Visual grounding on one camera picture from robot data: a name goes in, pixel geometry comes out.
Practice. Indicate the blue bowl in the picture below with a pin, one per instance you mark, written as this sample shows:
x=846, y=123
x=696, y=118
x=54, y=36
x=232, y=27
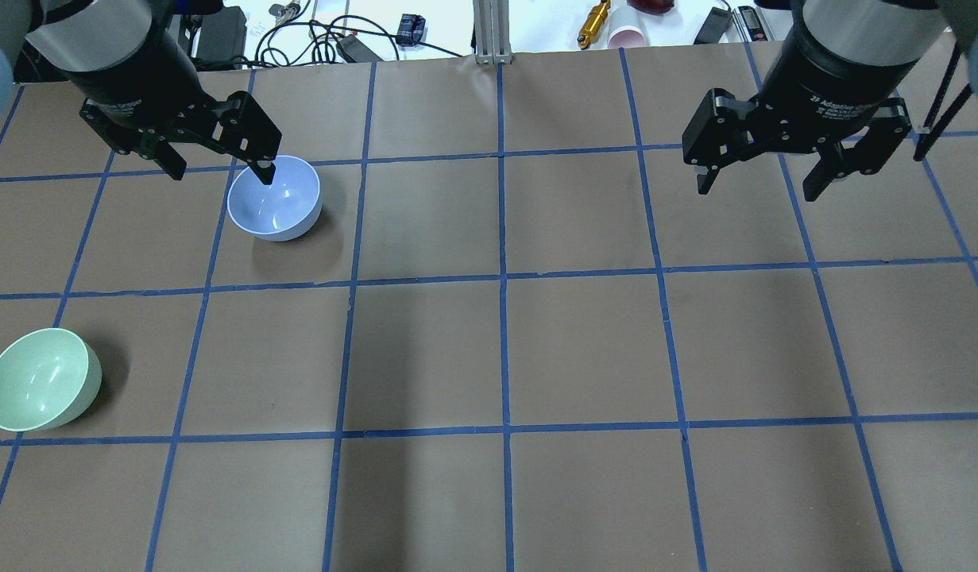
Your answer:
x=281, y=211

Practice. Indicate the small black blue box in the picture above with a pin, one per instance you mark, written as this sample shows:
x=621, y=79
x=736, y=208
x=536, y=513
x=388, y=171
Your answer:
x=411, y=31

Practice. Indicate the green bowl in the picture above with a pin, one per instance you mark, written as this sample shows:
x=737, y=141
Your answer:
x=48, y=378

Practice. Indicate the pink paper cup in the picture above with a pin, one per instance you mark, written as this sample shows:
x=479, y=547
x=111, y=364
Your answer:
x=626, y=28

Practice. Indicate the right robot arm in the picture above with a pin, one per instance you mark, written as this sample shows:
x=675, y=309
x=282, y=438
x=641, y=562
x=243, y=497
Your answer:
x=889, y=33

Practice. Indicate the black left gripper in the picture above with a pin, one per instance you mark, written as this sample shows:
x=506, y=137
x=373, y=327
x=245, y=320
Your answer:
x=129, y=73

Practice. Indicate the aluminium frame post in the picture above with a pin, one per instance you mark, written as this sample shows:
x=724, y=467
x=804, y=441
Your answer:
x=492, y=44

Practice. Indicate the black remote device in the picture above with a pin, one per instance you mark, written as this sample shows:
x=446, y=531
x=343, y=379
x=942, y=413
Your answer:
x=714, y=26

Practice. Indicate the black power adapter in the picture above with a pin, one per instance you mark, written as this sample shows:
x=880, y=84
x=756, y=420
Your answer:
x=221, y=40

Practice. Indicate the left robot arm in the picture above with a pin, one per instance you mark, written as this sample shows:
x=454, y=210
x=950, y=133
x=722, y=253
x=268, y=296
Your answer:
x=76, y=36

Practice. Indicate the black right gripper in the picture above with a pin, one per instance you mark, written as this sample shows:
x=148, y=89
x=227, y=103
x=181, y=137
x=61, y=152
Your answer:
x=834, y=79

